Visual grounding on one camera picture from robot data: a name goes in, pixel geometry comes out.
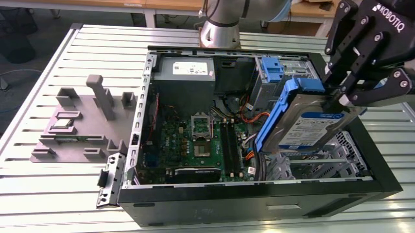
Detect silver expansion slot latch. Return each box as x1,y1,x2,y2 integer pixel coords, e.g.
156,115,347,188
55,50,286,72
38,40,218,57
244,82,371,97
96,152,127,209

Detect green motherboard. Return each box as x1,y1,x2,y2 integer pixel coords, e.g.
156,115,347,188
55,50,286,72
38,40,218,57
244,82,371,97
138,113,258,184

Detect black cable bundle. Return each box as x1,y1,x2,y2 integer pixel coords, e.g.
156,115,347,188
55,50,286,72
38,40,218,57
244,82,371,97
252,131,274,182

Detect socket locking lever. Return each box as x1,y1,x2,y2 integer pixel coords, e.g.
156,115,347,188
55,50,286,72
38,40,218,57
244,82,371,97
208,113,216,141

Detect silver drive cage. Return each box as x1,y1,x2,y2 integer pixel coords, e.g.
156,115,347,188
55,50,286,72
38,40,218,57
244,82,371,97
252,56,324,113

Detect green RAM stick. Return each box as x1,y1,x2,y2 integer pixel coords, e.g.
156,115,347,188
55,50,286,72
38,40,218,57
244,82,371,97
55,136,88,143

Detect pale blue floor cable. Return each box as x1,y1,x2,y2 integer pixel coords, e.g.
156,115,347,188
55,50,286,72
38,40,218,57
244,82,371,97
0,68,43,76

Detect blue drive latch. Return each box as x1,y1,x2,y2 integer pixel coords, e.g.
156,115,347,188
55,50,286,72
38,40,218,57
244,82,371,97
262,57,284,83

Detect black PC case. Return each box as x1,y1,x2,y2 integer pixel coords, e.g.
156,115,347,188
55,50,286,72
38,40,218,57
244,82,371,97
116,45,405,228

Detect silver power supply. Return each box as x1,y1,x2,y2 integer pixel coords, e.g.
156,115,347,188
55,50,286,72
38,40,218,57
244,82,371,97
152,57,216,117

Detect CPU socket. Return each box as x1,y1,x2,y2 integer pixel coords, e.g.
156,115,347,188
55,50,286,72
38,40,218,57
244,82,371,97
194,142,214,158

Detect red black twisted wire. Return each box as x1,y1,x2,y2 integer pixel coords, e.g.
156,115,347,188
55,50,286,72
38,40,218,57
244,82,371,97
146,94,160,146

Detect CPU socket cover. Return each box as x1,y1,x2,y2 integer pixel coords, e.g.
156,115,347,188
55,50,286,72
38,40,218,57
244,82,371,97
190,113,215,142

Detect black graphics card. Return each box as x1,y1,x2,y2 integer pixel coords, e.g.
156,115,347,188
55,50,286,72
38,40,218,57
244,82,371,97
164,166,223,184

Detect orange power wires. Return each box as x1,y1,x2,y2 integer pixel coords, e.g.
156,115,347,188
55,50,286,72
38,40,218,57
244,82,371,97
240,93,276,162

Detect hard disk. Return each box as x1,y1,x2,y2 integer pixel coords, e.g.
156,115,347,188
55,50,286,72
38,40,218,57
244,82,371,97
254,77,367,155

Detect grey parts rack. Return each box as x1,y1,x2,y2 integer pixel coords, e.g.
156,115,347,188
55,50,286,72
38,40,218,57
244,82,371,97
30,74,138,163

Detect black case fan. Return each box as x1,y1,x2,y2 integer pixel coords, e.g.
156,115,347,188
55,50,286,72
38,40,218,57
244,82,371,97
142,80,162,146

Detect black chair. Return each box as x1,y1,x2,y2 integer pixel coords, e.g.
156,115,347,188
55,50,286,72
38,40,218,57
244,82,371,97
0,6,39,64

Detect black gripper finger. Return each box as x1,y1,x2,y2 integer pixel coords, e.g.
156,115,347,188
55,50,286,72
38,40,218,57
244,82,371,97
322,0,370,111
339,31,415,107

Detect thin multicoloured wire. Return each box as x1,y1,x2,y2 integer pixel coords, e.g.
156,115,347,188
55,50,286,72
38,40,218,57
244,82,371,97
162,103,179,115

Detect CPU chip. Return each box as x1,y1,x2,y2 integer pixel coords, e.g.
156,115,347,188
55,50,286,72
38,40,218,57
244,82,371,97
52,119,74,129

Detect silver disk bay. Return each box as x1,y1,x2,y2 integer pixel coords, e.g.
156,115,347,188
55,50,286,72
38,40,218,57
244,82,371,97
271,131,370,182

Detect brown box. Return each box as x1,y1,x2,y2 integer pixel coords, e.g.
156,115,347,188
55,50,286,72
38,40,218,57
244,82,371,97
267,20,322,36

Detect wooden desk white frame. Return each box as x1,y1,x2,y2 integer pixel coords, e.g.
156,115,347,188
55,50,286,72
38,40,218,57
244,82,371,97
63,0,156,28
146,0,342,37

